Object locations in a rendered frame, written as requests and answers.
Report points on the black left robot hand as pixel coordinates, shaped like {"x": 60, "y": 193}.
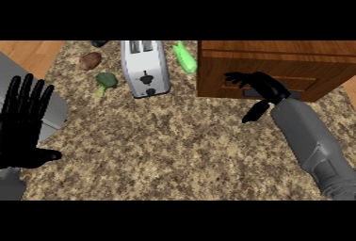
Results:
{"x": 21, "y": 131}

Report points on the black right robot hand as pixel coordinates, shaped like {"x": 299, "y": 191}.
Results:
{"x": 266, "y": 87}

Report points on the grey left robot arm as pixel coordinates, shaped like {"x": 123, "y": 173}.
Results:
{"x": 11, "y": 183}

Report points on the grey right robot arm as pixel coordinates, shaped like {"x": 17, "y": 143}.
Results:
{"x": 315, "y": 147}

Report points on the brown wooden drawer cabinet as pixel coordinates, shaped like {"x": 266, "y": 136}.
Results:
{"x": 274, "y": 62}

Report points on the light green bottle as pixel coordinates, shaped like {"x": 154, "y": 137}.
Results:
{"x": 185, "y": 59}

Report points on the green broccoli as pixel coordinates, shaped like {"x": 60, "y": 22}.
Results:
{"x": 105, "y": 82}

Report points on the brown potato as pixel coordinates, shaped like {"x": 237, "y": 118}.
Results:
{"x": 91, "y": 60}

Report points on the silver toaster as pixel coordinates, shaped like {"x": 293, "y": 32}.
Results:
{"x": 144, "y": 68}

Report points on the dark green vegetable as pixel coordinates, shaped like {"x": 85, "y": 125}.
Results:
{"x": 99, "y": 43}

